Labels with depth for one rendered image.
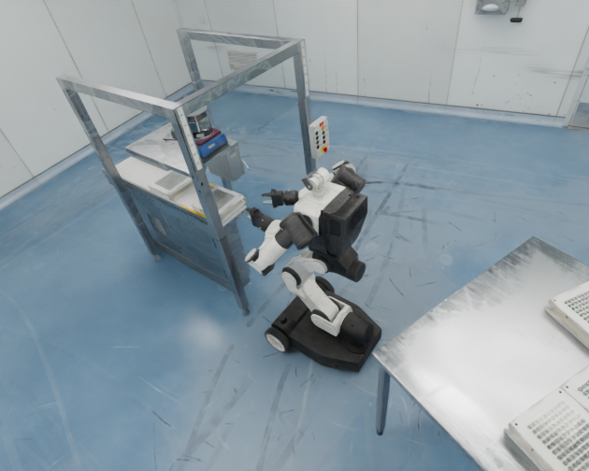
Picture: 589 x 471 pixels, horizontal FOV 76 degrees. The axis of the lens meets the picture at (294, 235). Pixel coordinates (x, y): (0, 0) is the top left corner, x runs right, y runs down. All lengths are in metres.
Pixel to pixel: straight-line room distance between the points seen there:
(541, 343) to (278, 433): 1.48
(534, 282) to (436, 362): 0.65
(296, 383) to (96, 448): 1.26
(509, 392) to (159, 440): 1.93
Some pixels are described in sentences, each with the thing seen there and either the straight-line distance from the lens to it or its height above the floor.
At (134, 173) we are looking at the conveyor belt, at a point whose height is 0.83.
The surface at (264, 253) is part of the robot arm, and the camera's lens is 1.74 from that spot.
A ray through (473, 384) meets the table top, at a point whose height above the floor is 0.86.
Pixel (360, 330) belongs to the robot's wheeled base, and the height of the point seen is 0.35.
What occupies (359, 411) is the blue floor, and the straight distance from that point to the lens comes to 2.51.
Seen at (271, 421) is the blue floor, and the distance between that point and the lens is 2.54.
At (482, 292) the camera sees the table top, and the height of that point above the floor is 0.86.
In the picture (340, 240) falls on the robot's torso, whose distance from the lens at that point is 1.76.
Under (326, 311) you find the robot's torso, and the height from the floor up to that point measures 0.34.
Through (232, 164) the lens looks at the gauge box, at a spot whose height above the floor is 1.15.
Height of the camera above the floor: 2.33
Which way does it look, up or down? 42 degrees down
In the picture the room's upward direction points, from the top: 9 degrees counter-clockwise
